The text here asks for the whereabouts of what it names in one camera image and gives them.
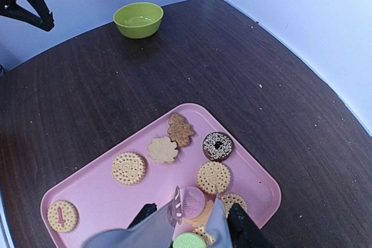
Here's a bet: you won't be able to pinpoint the pink plastic tray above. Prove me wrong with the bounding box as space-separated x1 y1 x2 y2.
40 103 281 247

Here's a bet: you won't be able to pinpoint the beige round biscuit top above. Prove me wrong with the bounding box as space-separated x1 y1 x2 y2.
196 161 231 196

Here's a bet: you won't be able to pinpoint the green plastic bowl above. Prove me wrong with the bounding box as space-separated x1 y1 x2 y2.
113 2 164 39

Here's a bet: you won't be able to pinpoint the green sandwich cookie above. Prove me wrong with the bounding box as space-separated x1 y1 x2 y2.
172 232 207 248

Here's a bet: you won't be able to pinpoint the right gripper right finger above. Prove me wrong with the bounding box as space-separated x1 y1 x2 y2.
227 203 270 248

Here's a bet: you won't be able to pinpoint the biscuit with pink stick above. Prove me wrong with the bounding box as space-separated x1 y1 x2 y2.
47 200 79 233

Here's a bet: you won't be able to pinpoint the beige flower cookie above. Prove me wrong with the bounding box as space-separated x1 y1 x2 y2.
147 136 178 164

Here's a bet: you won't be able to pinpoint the beige round biscuit left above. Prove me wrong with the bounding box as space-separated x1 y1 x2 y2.
112 152 146 186

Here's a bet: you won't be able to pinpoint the chocolate sprinkle donut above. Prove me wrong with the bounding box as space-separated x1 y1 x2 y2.
202 132 234 162

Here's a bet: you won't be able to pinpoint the brown tree cookie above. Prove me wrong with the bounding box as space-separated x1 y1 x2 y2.
167 113 195 148

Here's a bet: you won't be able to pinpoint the beige leaf cookie under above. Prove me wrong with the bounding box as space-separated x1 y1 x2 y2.
183 200 214 228

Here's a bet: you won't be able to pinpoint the metal serving tongs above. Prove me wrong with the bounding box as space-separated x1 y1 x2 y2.
83 187 233 247

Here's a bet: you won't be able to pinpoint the pink sandwich cookie upper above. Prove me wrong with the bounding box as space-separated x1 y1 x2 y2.
180 186 206 219

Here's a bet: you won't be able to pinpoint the beige round biscuit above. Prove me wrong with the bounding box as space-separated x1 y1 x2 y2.
112 152 146 186
221 193 248 213
196 161 231 196
192 225 216 247

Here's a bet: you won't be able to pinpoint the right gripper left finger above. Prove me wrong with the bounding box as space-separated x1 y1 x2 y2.
127 203 157 229

